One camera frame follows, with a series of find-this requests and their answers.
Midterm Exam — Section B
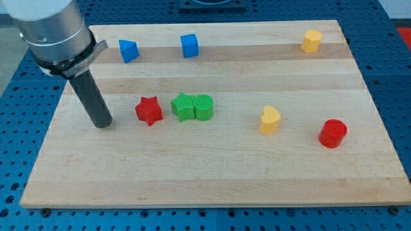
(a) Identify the yellow heart block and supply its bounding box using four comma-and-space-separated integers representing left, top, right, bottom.
259, 106, 281, 135

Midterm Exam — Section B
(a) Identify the red cylinder block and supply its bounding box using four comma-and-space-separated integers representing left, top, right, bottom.
318, 119, 347, 148

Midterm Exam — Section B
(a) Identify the green cylinder block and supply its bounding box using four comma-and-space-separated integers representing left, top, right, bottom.
193, 94, 213, 121

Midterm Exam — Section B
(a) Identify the red star block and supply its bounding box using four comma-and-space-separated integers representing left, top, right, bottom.
135, 96, 163, 126

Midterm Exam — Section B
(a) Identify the yellow hexagon block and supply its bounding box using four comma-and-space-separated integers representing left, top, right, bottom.
301, 30, 322, 53

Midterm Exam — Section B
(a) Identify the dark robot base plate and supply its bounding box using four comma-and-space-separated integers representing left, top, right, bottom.
178, 0, 248, 12

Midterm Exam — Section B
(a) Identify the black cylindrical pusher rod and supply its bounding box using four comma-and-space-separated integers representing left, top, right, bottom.
69, 71, 112, 128

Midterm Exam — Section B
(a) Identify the blue cube block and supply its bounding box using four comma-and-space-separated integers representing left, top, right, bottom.
180, 33, 199, 58

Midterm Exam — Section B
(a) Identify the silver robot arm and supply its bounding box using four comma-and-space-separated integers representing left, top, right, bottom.
1, 0, 108, 79

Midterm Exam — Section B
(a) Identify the wooden board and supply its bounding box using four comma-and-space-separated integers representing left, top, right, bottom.
21, 20, 410, 209

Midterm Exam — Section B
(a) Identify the blue triangle block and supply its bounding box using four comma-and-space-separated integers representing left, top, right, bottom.
119, 40, 139, 64

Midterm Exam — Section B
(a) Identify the green star block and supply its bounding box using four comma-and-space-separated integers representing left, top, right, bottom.
170, 92, 195, 122

